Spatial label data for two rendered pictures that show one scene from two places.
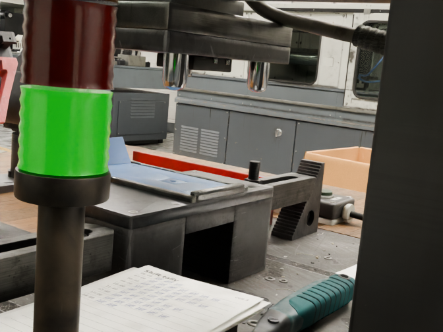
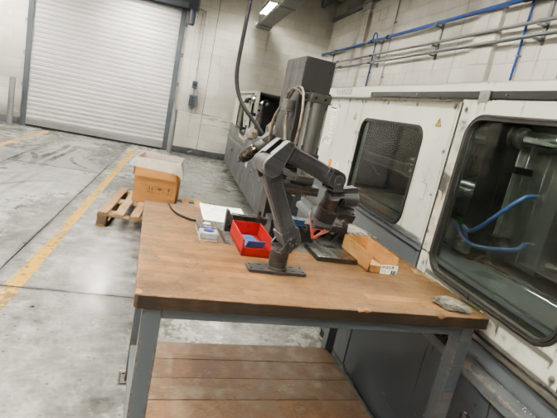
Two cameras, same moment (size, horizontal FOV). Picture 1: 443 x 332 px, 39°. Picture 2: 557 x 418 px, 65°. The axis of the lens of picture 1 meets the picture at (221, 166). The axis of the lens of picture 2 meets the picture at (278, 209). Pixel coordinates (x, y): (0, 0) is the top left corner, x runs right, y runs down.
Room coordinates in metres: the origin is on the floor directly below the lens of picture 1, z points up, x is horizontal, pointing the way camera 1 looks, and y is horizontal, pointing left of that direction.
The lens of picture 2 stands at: (2.05, 1.08, 1.41)
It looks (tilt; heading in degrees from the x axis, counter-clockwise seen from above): 12 degrees down; 217
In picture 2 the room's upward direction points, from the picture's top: 12 degrees clockwise
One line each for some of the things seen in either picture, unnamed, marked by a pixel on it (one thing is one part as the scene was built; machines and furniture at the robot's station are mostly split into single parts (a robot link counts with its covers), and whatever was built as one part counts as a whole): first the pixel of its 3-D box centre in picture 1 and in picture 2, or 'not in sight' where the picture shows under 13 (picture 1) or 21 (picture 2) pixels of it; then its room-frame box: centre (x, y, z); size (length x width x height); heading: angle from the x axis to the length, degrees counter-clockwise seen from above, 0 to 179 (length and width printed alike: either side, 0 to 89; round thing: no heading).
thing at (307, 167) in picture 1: (298, 198); (232, 221); (0.76, -0.10, 0.95); 0.06 x 0.03 x 0.09; 145
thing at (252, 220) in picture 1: (165, 239); (288, 229); (0.55, 0.05, 0.94); 0.20 x 0.10 x 0.07; 145
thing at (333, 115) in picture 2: not in sight; (331, 123); (-0.91, -0.79, 1.41); 0.25 x 0.01 x 0.33; 51
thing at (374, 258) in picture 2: not in sight; (369, 254); (0.43, 0.38, 0.93); 0.25 x 0.13 x 0.08; 55
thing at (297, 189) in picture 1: (269, 201); (249, 221); (0.70, -0.06, 0.95); 0.15 x 0.03 x 0.10; 145
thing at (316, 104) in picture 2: not in sight; (308, 128); (0.56, 0.04, 1.37); 0.11 x 0.09 x 0.30; 145
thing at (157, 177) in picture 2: not in sight; (159, 177); (-1.12, -3.08, 0.40); 0.67 x 0.60 x 0.50; 47
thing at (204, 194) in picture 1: (217, 202); not in sight; (0.54, 0.00, 0.98); 0.07 x 0.01 x 0.03; 145
